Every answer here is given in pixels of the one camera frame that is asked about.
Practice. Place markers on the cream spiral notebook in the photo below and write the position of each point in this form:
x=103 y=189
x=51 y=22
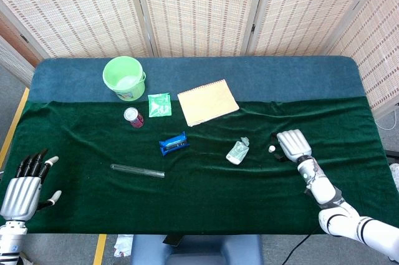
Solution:
x=207 y=103

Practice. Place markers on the grey woven panel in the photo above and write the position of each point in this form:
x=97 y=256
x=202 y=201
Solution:
x=14 y=62

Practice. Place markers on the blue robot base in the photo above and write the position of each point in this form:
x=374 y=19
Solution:
x=196 y=251

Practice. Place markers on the blue table cover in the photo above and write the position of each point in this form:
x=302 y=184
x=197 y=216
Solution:
x=249 y=75

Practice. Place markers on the woven bamboo screen panel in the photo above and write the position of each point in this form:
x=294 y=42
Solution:
x=199 y=6
x=377 y=43
x=311 y=6
x=78 y=6

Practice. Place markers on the crumpled white paper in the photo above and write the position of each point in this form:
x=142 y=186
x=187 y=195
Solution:
x=123 y=244

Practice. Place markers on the dark green velvet cloth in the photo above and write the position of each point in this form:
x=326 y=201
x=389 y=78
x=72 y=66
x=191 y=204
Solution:
x=202 y=202

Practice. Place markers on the light green plastic bucket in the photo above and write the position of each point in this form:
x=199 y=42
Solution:
x=124 y=73

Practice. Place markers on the red drink can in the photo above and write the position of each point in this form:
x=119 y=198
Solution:
x=134 y=117

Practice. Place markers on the white round cap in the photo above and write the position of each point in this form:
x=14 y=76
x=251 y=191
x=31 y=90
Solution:
x=272 y=148

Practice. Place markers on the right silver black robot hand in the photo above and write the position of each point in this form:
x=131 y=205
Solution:
x=294 y=145

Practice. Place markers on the blue cookie packet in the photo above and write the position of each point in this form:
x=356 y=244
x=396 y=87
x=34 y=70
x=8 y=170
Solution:
x=174 y=144

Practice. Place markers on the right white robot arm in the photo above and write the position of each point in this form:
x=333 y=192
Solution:
x=324 y=190

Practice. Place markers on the green white sachet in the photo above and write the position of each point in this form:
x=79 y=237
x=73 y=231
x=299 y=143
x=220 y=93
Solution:
x=159 y=105

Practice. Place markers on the flat black object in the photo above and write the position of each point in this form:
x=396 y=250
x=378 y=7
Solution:
x=172 y=240

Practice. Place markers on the clear glass test tube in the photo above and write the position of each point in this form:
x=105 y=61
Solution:
x=137 y=170

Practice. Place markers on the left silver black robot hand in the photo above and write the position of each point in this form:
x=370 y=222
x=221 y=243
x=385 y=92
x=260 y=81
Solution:
x=20 y=193

